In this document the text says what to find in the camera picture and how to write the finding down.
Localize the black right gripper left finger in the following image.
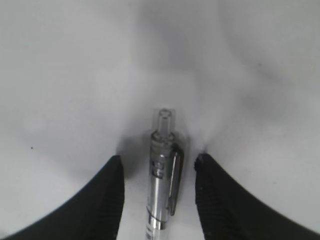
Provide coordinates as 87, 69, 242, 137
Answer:
7, 155, 125, 240

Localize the grey retractable pen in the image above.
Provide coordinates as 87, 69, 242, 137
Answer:
145, 108, 184, 240

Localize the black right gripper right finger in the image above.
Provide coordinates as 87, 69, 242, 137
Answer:
194, 153, 320, 240

